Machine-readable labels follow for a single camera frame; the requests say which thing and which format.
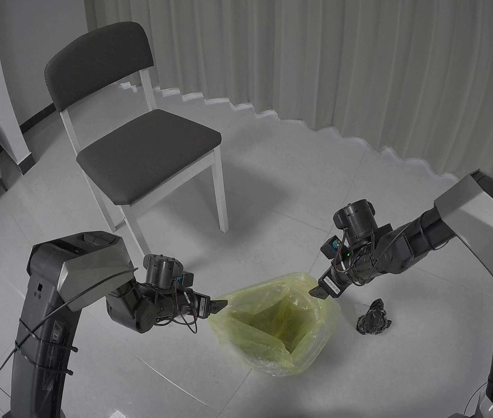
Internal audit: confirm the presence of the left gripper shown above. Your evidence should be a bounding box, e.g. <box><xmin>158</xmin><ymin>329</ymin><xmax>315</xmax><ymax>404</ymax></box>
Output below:
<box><xmin>182</xmin><ymin>293</ymin><xmax>212</xmax><ymax>320</ymax></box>

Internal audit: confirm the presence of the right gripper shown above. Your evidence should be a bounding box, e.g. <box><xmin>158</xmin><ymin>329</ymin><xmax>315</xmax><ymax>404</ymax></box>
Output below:
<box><xmin>318</xmin><ymin>262</ymin><xmax>362</xmax><ymax>298</ymax></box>

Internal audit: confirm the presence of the yellow plastic bag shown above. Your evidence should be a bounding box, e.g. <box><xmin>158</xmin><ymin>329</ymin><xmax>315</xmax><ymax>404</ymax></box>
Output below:
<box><xmin>208</xmin><ymin>272</ymin><xmax>340</xmax><ymax>378</ymax></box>

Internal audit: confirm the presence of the black plastic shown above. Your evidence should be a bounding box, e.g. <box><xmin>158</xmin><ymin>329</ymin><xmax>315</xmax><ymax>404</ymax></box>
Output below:
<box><xmin>355</xmin><ymin>299</ymin><xmax>393</xmax><ymax>335</ymax></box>

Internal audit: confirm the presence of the dark grey white-legged chair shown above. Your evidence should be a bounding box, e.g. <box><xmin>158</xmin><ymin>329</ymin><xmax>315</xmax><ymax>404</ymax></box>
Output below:
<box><xmin>44</xmin><ymin>21</ymin><xmax>230</xmax><ymax>258</ymax></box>

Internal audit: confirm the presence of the white curtain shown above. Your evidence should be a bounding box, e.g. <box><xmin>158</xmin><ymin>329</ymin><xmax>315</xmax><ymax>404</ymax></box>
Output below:
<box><xmin>83</xmin><ymin>0</ymin><xmax>493</xmax><ymax>190</ymax></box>

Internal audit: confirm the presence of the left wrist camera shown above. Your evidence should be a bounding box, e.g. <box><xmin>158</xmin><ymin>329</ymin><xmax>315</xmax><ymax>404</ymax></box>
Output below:
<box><xmin>172</xmin><ymin>271</ymin><xmax>196</xmax><ymax>290</ymax></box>

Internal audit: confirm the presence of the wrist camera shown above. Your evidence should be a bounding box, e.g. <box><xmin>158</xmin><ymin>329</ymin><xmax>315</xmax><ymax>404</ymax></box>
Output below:
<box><xmin>322</xmin><ymin>235</ymin><xmax>345</xmax><ymax>260</ymax></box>
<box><xmin>172</xmin><ymin>271</ymin><xmax>196</xmax><ymax>290</ymax></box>

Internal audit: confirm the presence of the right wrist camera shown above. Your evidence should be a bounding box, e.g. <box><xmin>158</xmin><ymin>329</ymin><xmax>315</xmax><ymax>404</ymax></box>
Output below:
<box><xmin>322</xmin><ymin>235</ymin><xmax>345</xmax><ymax>260</ymax></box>

